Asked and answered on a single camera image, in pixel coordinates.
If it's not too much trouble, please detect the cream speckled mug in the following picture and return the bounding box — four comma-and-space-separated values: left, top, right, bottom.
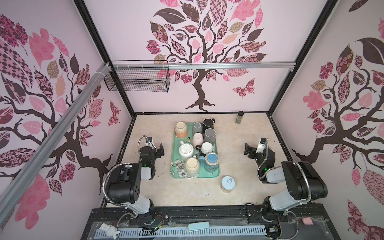
185, 158, 200, 177

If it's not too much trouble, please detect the aluminium rail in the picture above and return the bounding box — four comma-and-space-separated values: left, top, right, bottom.
1, 63, 111, 224
113, 62, 296, 70

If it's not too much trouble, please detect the green floral tray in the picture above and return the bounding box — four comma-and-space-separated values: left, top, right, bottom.
171, 122, 220, 179

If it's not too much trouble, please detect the dark grey mug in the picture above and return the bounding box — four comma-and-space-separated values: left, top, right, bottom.
204, 128, 217, 145

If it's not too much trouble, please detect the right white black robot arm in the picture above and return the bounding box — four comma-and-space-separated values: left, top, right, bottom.
244, 138, 328, 222

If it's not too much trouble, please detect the white slotted cable duct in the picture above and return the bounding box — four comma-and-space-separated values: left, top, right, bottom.
94, 225, 267, 240

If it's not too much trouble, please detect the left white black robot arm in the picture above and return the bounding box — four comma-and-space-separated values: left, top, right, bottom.
102, 145, 165, 219

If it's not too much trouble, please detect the back aluminium rail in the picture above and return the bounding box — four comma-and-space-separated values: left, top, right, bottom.
113, 62, 296, 70

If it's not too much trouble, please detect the left aluminium rail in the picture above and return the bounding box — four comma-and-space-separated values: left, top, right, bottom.
1, 63, 111, 224

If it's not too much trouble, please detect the left metal cable conduit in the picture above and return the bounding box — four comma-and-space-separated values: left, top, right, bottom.
101, 135, 151, 208

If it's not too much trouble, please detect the black white mug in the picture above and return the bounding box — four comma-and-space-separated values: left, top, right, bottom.
196, 142, 214, 155

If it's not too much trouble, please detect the white ribbed-bottom mug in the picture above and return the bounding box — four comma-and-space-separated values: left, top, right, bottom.
179, 141, 194, 160

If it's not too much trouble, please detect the orange cream scalloped mug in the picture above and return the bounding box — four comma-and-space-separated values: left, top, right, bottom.
175, 122, 188, 139

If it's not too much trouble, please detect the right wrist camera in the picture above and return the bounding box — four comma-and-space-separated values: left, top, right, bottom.
257, 138, 268, 153

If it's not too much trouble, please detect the black wire basket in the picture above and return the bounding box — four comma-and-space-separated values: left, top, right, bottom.
104, 60, 171, 93

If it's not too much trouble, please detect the white power plug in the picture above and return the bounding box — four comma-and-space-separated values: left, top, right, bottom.
99, 223, 120, 240

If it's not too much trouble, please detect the light blue eraser block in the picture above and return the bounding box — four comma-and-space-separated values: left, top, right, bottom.
188, 222, 210, 232

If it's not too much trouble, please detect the pink sponge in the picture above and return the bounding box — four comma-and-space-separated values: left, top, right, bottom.
302, 217, 313, 226

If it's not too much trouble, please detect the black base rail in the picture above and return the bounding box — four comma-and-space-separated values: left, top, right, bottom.
81, 203, 340, 240

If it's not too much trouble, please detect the pink mug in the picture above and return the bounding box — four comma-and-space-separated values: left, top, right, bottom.
192, 133, 204, 148

